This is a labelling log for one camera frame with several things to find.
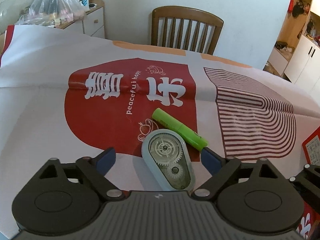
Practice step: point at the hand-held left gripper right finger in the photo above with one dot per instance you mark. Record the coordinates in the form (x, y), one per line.
(208, 160)

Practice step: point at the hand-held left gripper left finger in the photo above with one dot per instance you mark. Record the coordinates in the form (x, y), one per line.
(107, 158)

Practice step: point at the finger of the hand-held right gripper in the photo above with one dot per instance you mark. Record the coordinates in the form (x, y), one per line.
(312, 170)
(300, 187)

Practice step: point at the pale blue correction tape dispenser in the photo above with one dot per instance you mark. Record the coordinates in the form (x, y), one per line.
(165, 160)

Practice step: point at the green highlighter marker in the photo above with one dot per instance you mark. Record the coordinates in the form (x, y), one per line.
(170, 121)

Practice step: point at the printed tablecloth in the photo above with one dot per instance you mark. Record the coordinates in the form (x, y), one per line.
(75, 105)

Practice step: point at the tall white cabinet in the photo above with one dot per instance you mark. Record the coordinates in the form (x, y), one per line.
(303, 62)

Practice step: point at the low white shoe bench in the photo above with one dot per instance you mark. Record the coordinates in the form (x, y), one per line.
(280, 57)

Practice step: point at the small white drawer cabinet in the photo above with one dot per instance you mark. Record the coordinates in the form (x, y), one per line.
(93, 22)

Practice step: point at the clutter on cabinet shelf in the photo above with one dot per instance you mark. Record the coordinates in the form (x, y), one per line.
(312, 30)

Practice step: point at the brown wooden chair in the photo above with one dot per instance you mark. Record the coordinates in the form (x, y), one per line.
(185, 15)

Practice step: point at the black hanging bag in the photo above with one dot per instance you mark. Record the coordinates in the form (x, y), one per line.
(301, 8)

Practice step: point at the clear plastic bag of goods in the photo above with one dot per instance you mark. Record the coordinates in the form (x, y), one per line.
(55, 2)

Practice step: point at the red hanging bag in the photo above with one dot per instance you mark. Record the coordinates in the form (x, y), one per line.
(291, 5)

